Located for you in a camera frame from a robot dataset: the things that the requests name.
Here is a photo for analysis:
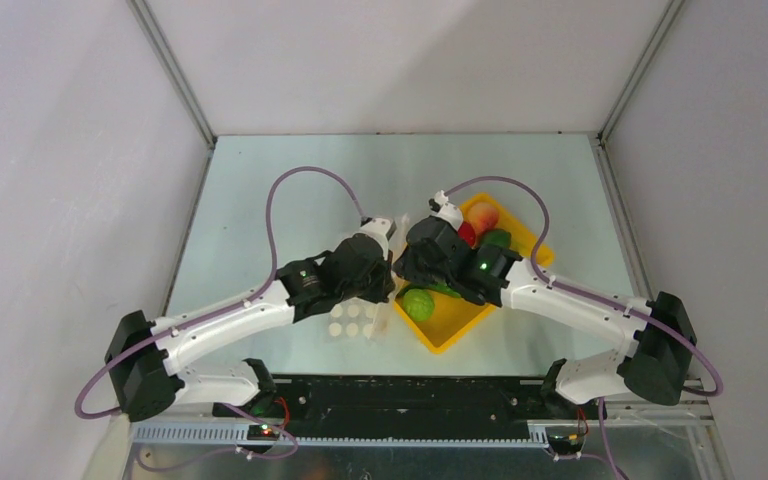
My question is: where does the red apple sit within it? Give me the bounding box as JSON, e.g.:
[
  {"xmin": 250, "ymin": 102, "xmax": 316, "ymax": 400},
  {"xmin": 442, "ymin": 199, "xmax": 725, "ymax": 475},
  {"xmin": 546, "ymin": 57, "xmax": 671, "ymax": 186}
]
[{"xmin": 457, "ymin": 221, "xmax": 477, "ymax": 248}]

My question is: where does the clear zip top bag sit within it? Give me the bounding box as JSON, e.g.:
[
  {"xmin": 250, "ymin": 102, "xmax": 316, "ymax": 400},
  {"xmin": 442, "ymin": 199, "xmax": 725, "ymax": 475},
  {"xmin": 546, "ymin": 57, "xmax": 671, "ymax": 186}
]
[{"xmin": 323, "ymin": 214, "xmax": 409, "ymax": 343}]

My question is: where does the bumpy green custard apple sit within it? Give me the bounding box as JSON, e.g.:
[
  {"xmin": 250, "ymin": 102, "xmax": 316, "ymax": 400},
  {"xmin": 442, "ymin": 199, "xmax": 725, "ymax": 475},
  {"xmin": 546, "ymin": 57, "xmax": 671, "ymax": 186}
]
[{"xmin": 402, "ymin": 288, "xmax": 435, "ymax": 323}]

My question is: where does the green chili pepper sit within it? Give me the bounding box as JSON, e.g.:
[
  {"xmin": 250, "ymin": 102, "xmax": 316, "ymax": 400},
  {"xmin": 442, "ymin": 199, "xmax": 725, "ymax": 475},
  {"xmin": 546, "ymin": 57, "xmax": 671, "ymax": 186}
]
[{"xmin": 428, "ymin": 284, "xmax": 462, "ymax": 298}]

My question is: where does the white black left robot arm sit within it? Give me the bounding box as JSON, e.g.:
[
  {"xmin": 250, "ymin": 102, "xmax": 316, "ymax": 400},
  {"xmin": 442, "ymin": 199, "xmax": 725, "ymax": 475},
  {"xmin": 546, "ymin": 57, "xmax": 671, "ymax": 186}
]
[{"xmin": 104, "ymin": 228, "xmax": 394, "ymax": 422}]

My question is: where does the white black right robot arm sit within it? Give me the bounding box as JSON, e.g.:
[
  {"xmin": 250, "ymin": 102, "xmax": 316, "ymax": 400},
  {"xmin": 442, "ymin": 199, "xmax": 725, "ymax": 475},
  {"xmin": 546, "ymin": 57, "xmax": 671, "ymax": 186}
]
[{"xmin": 393, "ymin": 216, "xmax": 695, "ymax": 418}]

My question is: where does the pink orange peach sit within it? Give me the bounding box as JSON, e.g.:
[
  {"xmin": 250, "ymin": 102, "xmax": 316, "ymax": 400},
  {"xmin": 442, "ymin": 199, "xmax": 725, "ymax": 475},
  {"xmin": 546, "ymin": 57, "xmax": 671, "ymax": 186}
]
[{"xmin": 464, "ymin": 202, "xmax": 500, "ymax": 236}]

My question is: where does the yellow plastic tray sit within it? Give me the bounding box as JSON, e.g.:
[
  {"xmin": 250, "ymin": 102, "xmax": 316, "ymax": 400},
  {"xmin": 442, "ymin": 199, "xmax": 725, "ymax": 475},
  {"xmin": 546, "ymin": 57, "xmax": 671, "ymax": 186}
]
[{"xmin": 394, "ymin": 193, "xmax": 537, "ymax": 354}]

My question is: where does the dark green avocado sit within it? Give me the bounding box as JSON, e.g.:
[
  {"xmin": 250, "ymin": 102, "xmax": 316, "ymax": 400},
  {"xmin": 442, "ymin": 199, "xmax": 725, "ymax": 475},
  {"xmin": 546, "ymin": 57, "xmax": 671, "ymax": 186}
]
[{"xmin": 477, "ymin": 229, "xmax": 512, "ymax": 249}]

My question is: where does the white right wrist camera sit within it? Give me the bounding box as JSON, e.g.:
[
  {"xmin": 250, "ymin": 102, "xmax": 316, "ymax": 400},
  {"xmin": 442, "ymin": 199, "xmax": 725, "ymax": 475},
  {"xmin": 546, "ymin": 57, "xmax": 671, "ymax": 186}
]
[{"xmin": 429, "ymin": 190, "xmax": 464, "ymax": 231}]

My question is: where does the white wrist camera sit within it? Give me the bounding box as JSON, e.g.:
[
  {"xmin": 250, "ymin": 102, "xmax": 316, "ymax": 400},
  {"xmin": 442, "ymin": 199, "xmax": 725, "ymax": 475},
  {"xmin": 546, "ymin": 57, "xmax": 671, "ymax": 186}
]
[
  {"xmin": 358, "ymin": 217, "xmax": 397, "ymax": 260},
  {"xmin": 429, "ymin": 190, "xmax": 464, "ymax": 231}
]

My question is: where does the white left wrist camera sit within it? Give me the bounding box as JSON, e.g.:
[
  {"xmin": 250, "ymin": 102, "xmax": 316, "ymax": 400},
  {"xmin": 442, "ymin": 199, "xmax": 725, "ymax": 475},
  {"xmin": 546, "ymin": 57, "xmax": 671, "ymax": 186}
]
[{"xmin": 358, "ymin": 217, "xmax": 397, "ymax": 260}]

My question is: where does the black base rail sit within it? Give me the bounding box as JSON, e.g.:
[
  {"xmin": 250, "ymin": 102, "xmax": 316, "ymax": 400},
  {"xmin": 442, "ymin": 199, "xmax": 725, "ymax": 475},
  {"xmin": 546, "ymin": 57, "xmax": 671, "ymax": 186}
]
[{"xmin": 244, "ymin": 375, "xmax": 599, "ymax": 439}]

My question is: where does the grey slotted cable duct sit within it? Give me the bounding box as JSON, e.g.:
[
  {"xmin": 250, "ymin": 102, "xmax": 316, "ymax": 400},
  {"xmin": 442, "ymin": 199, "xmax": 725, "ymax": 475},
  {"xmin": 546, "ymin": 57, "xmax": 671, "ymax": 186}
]
[{"xmin": 131, "ymin": 422, "xmax": 549, "ymax": 448}]

